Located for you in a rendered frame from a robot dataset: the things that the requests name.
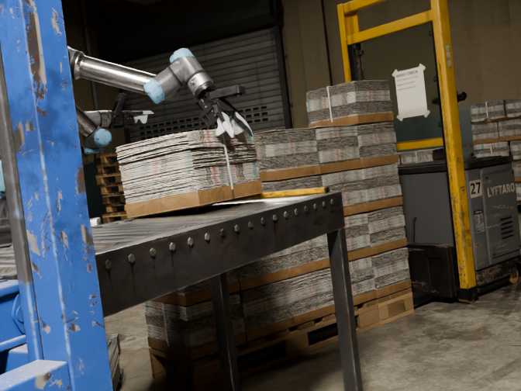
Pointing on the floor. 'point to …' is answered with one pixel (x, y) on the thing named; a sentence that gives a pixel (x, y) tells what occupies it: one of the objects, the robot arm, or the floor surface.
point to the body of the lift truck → (503, 231)
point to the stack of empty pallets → (111, 188)
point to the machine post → (49, 195)
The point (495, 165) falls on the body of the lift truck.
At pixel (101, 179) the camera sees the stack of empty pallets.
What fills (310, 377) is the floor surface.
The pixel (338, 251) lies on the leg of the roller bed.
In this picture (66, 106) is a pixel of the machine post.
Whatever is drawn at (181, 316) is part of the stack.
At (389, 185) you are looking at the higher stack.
